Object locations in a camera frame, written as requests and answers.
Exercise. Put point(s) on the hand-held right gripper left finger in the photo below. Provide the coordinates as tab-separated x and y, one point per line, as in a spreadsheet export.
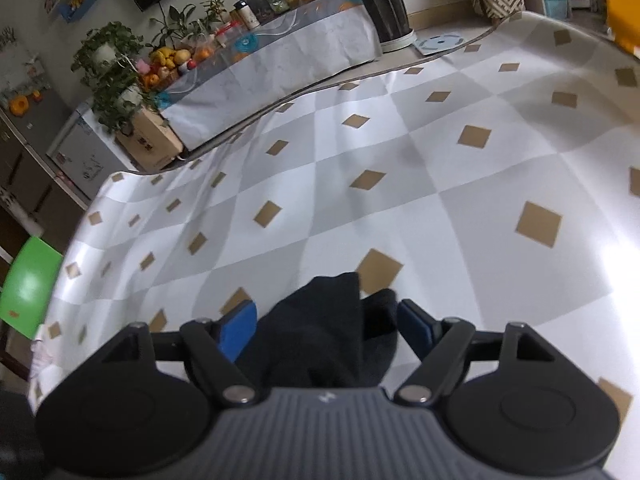
240	330

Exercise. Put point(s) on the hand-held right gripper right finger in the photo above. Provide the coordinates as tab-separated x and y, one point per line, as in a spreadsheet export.
415	327

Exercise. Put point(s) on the black t-shirt red lettering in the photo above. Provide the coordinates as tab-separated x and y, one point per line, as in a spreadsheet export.
320	330

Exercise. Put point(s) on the grey checkered tablecloth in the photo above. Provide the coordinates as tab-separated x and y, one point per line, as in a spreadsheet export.
450	210

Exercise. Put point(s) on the pale pink cloth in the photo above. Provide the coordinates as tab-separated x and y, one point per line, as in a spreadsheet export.
47	355

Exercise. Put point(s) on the cardboard box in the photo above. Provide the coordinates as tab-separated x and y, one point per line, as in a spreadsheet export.
150	142

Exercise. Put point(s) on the green stool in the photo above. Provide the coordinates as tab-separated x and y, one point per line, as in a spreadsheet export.
30	280

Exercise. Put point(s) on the hanging green potted plant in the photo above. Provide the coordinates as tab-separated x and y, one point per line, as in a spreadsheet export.
105	52
130	95

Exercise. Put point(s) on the low table marble cover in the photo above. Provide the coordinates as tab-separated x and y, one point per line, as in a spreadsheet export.
280	55

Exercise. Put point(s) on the fruit basket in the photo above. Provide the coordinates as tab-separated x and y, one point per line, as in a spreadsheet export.
165	60

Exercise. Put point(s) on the blue round toy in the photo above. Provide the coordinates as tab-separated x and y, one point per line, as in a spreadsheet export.
245	46

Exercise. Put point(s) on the round blue white disc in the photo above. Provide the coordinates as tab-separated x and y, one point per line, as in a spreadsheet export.
440	42

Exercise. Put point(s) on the grey top wooden cabinet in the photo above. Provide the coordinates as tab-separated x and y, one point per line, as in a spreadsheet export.
50	110

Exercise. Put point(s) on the leafy potted plant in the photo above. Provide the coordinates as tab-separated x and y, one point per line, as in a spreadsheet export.
175	22

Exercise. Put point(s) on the orange pumpkin toy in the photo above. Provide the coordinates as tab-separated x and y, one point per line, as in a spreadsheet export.
19	106

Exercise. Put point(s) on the white bottle dark cap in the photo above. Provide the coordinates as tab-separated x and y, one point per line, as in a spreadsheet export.
247	15

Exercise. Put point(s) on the black ribbed planter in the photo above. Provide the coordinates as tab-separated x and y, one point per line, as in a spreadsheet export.
380	5

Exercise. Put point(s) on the patterned woven basket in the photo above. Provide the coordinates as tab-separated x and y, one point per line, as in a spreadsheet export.
500	2

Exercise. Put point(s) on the teal plastic basket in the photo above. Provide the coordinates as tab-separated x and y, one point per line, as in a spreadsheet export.
556	6

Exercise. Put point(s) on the yellow chair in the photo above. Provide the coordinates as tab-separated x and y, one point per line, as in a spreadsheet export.
622	10

